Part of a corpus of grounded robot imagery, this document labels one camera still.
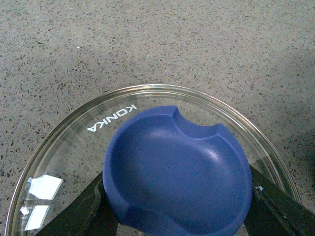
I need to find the glass lid with blue knob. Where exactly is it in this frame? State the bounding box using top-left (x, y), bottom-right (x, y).
top-left (5, 85), bottom-right (301, 236)

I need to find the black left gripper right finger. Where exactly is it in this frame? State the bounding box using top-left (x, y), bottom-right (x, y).
top-left (244, 167), bottom-right (315, 236)

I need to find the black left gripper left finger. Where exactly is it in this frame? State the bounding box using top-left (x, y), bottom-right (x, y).
top-left (37, 173), bottom-right (118, 236)

